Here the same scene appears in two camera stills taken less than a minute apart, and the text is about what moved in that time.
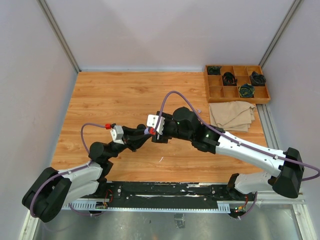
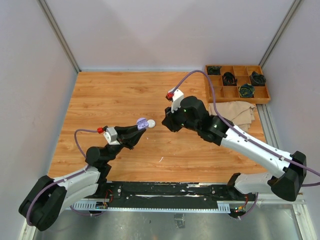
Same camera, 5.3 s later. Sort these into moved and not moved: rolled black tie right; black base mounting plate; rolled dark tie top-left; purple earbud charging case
Moved: purple earbud charging case
Not moved: black base mounting plate; rolled black tie right; rolled dark tie top-left
